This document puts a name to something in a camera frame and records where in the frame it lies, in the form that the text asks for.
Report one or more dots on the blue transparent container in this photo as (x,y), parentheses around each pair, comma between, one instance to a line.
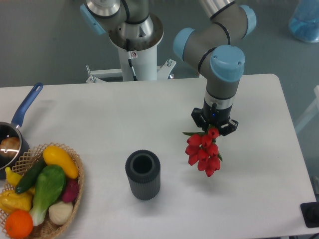
(304,23)

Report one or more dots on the white frame at right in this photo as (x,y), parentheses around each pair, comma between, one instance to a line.
(310,112)

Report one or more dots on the green cucumber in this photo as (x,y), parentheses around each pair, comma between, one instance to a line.
(30,177)

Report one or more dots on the blue handled saucepan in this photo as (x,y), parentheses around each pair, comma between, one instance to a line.
(12,129)

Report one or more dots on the red tulip bouquet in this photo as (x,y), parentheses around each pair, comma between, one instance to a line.
(203,150)

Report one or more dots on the yellow squash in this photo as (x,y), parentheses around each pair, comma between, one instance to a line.
(54,155)

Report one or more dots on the yellow bell pepper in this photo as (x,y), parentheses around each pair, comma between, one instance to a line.
(10,201)

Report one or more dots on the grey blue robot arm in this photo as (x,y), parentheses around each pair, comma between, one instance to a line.
(211,52)

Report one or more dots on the black device at edge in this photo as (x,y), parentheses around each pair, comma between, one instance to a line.
(310,212)

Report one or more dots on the brown bread roll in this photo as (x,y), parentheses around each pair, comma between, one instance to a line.
(9,147)

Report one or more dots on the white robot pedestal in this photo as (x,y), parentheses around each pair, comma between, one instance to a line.
(137,46)

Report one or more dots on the purple radish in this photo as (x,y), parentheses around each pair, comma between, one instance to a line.
(71,191)

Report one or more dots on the yellow banana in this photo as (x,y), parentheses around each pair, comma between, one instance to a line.
(12,179)

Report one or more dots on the green bok choy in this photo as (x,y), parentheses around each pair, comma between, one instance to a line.
(48,188)

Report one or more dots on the dark grey ribbed vase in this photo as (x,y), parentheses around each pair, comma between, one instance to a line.
(143,172)

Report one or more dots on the orange fruit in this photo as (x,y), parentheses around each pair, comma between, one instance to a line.
(19,224)

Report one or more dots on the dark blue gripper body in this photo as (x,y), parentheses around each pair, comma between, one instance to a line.
(211,115)

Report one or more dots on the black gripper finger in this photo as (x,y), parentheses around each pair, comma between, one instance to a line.
(227,127)
(199,119)

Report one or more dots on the white garlic bulb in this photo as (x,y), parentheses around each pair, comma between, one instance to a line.
(60,212)

